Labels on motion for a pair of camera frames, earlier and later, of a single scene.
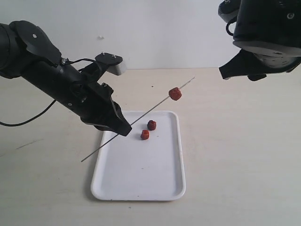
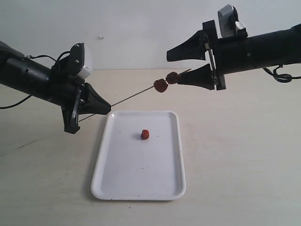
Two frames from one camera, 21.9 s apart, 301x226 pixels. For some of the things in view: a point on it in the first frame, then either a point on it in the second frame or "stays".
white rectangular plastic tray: x=128 y=168 stays
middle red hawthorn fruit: x=145 y=134 stays
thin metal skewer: x=134 y=122 to x=130 y=97
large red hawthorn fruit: x=175 y=93 to x=160 y=85
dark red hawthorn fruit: x=151 y=125 to x=171 y=77
